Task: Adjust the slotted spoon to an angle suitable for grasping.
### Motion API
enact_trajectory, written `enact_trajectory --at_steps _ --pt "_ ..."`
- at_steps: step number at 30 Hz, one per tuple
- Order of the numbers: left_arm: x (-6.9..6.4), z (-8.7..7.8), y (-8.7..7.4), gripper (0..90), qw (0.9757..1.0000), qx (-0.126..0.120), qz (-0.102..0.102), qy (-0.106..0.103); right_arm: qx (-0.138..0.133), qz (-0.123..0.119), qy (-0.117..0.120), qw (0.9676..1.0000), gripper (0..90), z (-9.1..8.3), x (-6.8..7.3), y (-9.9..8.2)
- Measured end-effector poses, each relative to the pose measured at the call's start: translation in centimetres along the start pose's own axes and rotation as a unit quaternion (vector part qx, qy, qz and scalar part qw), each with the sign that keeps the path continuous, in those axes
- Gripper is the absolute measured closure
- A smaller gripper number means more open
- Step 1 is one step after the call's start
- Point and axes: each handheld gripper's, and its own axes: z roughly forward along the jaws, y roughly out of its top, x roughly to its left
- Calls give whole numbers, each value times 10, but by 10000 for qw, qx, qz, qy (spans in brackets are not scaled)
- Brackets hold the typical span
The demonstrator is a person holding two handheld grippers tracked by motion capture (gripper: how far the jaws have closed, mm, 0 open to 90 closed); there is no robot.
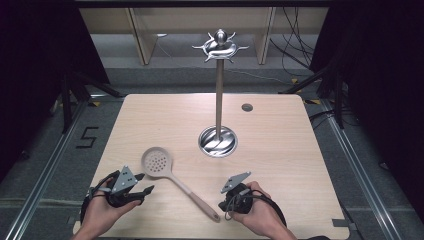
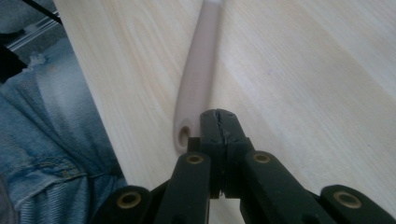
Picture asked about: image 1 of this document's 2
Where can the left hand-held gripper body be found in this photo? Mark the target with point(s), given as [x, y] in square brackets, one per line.
[122, 188]

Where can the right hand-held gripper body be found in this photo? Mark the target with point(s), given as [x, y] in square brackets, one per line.
[237, 196]

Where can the beige slotted spoon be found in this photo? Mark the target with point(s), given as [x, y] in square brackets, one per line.
[166, 170]

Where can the silver utensil rack stand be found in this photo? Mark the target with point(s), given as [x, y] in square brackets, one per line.
[219, 100]

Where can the person's left hand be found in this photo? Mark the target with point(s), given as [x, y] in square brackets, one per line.
[106, 206]

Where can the person's right hand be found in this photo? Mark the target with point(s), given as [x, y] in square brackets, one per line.
[260, 210]

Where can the grey table grommet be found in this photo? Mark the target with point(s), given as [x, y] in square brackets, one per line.
[247, 107]

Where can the black metal stand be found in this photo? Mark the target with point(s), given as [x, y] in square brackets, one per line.
[76, 96]
[328, 90]

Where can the beige wooden shelf unit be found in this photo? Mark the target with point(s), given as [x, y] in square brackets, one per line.
[203, 31]

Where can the metal floor rail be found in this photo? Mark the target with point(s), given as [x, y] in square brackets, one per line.
[361, 170]
[40, 180]

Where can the grey table bracket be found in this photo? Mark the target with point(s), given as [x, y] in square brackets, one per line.
[343, 224]

